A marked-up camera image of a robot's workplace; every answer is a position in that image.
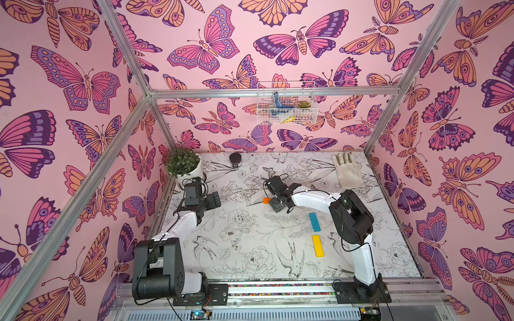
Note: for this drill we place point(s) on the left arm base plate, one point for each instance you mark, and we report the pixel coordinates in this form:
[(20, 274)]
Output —
[(214, 295)]

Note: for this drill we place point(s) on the yellow building block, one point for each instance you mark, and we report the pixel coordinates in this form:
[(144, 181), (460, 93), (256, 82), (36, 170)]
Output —
[(318, 247)]

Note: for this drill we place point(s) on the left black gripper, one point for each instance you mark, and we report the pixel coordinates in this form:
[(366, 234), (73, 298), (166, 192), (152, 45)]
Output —
[(212, 204)]

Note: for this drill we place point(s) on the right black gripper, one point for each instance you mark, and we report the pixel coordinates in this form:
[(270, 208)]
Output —
[(275, 193)]

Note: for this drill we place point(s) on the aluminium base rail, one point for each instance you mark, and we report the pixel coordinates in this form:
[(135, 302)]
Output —
[(408, 299)]

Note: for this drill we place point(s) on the potted green plant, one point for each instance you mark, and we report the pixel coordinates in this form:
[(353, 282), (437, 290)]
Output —
[(184, 164)]

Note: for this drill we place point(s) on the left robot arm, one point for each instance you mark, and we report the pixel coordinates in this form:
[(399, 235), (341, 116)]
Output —
[(159, 270)]

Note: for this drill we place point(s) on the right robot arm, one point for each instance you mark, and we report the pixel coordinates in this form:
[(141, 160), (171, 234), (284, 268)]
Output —
[(353, 223)]

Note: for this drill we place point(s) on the teal building block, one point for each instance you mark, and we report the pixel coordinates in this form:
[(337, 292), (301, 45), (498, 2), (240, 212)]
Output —
[(314, 222)]

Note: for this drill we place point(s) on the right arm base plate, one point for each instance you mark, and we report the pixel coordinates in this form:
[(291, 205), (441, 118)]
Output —
[(356, 293)]

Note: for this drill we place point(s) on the white work glove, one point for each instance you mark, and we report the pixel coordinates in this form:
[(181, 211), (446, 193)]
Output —
[(348, 172)]

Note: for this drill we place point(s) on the blue toy in basket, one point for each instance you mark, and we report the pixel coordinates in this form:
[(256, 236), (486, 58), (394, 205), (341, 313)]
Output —
[(279, 108)]

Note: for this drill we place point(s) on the small green plant in basket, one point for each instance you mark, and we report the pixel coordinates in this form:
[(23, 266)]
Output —
[(304, 105)]

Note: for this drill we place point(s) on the small dark jar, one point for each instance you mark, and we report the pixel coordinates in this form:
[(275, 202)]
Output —
[(235, 160)]

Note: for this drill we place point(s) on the yellow item in basket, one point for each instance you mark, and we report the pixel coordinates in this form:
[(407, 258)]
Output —
[(289, 119)]

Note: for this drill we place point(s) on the white wire basket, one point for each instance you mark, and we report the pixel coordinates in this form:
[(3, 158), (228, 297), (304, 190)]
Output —
[(288, 96)]

